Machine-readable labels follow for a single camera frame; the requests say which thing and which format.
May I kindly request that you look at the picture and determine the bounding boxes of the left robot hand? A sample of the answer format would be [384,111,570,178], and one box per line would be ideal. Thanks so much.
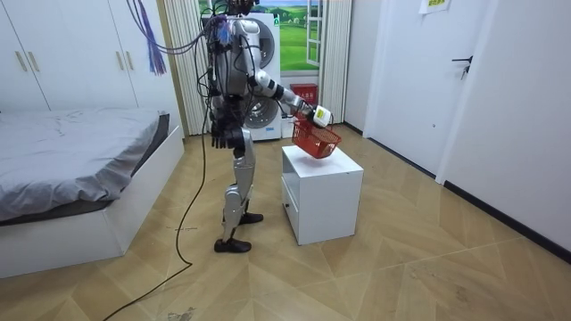
[211,120,229,151]

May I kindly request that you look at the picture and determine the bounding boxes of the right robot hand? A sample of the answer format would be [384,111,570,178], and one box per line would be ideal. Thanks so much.
[306,104,335,130]

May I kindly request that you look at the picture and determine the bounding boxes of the red plastic basket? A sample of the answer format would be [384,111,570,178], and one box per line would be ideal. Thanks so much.
[291,114,343,161]

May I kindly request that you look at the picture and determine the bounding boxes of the red box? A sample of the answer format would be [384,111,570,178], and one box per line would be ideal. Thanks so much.
[289,83,319,118]

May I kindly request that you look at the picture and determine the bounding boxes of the cream pleated curtain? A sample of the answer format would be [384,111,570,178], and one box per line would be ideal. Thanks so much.
[162,0,211,136]
[319,0,353,125]

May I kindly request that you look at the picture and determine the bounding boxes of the robot legs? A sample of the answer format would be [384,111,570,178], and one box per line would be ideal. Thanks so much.
[212,128,265,254]

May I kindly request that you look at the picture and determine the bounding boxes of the robot body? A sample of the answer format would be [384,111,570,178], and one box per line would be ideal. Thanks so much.
[195,0,264,151]

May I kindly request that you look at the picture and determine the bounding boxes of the white washing machine tower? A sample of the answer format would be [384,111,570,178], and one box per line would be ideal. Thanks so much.
[203,12,283,142]

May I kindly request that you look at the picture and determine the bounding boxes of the white bedside cabinet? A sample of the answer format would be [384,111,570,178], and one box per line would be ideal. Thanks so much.
[280,144,365,246]

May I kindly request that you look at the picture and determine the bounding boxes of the white door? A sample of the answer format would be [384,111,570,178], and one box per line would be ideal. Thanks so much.
[363,0,501,185]

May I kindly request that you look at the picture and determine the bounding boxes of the paper notice with yellow label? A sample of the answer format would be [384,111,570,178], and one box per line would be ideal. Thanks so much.
[418,0,451,15]

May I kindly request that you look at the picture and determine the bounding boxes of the white wardrobe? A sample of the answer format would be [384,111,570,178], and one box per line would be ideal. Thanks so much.
[0,0,184,135]

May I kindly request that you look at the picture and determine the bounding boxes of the landscape wall poster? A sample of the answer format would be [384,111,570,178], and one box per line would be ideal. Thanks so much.
[198,0,327,72]

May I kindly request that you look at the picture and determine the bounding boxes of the cable bundle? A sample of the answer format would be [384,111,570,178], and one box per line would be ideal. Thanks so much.
[124,0,216,77]

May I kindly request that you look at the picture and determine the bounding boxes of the black floor cable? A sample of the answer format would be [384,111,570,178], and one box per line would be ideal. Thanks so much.
[101,84,213,321]

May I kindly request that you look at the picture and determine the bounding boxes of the black door handle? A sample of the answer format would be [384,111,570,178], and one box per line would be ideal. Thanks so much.
[451,55,474,80]

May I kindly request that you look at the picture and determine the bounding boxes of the grey bed with white frame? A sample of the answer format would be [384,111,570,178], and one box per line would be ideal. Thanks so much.
[0,106,186,280]

